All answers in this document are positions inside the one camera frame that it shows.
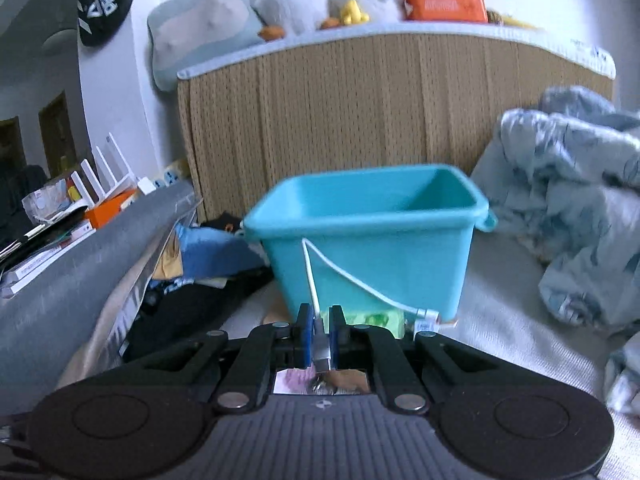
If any white power strip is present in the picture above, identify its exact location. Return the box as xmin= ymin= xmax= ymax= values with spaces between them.
xmin=137 ymin=157 xmax=191 ymax=196

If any clear plastic bag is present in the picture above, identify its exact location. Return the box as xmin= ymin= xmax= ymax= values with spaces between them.
xmin=22 ymin=180 xmax=71 ymax=221

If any blue garment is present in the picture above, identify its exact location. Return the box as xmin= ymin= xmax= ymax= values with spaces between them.
xmin=150 ymin=222 xmax=271 ymax=286

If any yellow toy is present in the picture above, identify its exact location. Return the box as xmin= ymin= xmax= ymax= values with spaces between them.
xmin=487 ymin=7 xmax=541 ymax=31

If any woven rattan headboard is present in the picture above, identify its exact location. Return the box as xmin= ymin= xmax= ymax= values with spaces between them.
xmin=177 ymin=30 xmax=616 ymax=222

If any blue cloud-shaped pillow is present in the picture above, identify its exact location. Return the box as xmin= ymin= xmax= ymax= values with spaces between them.
xmin=147 ymin=0 xmax=266 ymax=92

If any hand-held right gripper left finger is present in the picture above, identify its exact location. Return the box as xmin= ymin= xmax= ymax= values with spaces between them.
xmin=122 ymin=304 xmax=314 ymax=413

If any pale woven bed mat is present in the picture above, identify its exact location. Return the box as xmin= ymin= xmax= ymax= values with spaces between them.
xmin=220 ymin=232 xmax=640 ymax=480

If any orange cardboard box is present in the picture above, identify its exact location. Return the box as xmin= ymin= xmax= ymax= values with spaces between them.
xmin=85 ymin=190 xmax=138 ymax=228

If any pink plush toy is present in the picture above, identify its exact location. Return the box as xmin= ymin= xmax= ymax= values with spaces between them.
xmin=274 ymin=369 xmax=317 ymax=394

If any beige sheet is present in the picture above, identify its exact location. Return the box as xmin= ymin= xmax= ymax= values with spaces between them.
xmin=55 ymin=220 xmax=176 ymax=391

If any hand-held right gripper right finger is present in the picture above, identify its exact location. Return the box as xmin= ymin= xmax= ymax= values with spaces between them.
xmin=327 ymin=305 xmax=507 ymax=413

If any yellow garment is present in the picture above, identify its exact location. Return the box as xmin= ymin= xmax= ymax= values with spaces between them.
xmin=152 ymin=245 xmax=183 ymax=281

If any black printed cap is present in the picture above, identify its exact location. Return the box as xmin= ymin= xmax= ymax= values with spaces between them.
xmin=77 ymin=0 xmax=135 ymax=47

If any black garment with eyes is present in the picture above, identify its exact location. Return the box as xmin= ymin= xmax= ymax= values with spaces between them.
xmin=200 ymin=211 xmax=247 ymax=237

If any brown fluffy plush toy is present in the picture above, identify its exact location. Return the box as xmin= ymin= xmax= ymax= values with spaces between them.
xmin=327 ymin=370 xmax=370 ymax=393

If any grey padded bed rail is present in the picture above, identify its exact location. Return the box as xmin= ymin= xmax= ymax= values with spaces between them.
xmin=0 ymin=180 xmax=203 ymax=401

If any teal plastic storage bin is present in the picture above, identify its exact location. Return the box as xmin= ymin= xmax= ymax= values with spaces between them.
xmin=242 ymin=162 xmax=498 ymax=329

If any white router with antennas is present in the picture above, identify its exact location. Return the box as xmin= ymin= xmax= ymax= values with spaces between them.
xmin=70 ymin=132 xmax=140 ymax=208

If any stack of books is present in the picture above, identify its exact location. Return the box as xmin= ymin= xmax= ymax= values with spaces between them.
xmin=0 ymin=205 xmax=96 ymax=298

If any leaf print blanket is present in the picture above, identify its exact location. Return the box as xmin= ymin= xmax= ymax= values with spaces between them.
xmin=470 ymin=85 xmax=640 ymax=416

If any green snack packet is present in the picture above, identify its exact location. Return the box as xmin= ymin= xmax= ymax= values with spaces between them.
xmin=320 ymin=307 xmax=407 ymax=341

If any light blue quilted cover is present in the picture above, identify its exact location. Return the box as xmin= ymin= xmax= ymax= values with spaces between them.
xmin=177 ymin=20 xmax=617 ymax=81

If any white goose plush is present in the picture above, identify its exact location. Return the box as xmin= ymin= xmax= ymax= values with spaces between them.
xmin=250 ymin=0 xmax=335 ymax=42

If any white charging cable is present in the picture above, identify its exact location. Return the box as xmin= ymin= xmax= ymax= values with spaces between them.
xmin=300 ymin=237 xmax=443 ymax=386

